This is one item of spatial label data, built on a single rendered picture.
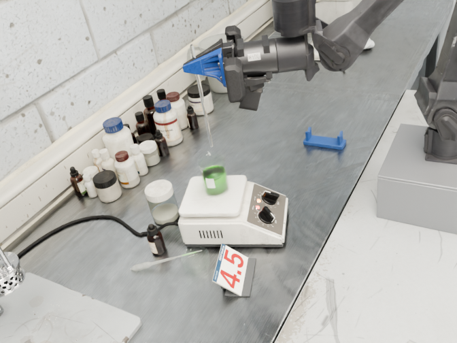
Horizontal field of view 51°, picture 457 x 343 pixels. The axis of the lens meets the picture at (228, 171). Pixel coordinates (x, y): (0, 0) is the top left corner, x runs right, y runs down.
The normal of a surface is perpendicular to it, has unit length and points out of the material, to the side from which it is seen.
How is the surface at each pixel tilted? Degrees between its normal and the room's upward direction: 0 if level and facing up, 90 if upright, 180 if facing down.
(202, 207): 0
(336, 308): 0
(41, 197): 90
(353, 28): 73
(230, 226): 90
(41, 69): 90
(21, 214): 90
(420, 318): 0
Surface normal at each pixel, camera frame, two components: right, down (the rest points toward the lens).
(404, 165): -0.20, -0.77
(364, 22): -0.04, 0.62
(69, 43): 0.86, 0.17
